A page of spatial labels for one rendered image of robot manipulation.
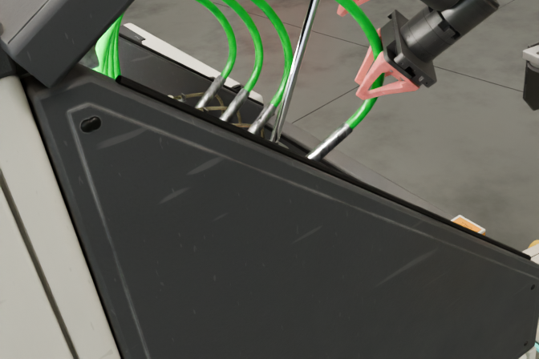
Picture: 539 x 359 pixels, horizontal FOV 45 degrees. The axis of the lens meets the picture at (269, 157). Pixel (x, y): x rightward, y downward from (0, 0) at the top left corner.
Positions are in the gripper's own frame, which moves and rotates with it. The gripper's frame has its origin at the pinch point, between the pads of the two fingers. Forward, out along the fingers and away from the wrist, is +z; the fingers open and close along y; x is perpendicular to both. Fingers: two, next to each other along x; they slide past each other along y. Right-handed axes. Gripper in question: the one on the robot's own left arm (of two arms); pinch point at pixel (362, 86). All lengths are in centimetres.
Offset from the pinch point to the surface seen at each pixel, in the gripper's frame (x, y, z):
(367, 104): 1.6, 1.8, 0.8
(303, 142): 16.0, -23.3, 29.8
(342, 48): 132, -261, 125
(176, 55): -2, -64, 58
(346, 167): 19.8, -13.5, 22.4
